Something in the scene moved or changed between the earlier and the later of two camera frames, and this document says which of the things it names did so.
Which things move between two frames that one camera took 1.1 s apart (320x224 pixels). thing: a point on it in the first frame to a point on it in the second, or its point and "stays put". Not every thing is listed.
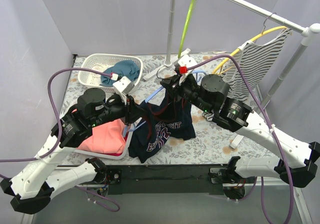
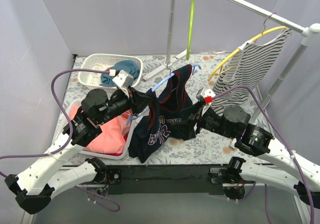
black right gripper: x=173 y=84 to x=199 y=116
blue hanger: x=125 y=129 to x=171 y=74
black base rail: x=162 y=179 stays put
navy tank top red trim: x=171 y=116 stays put
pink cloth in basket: x=108 y=137 stays put
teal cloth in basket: x=129 y=68 stays put
